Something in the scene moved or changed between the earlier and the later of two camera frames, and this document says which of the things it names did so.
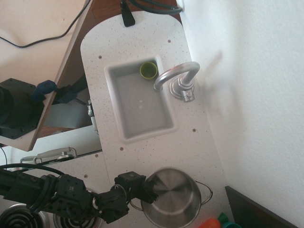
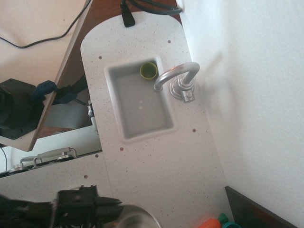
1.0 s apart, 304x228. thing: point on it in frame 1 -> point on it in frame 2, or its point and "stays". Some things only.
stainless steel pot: [179, 203] -> [134, 216]
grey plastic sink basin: [144, 113] stays
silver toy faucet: [182, 89] stays
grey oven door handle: [48, 154] stays
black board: [248, 214] stays
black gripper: [133, 184] -> [76, 208]
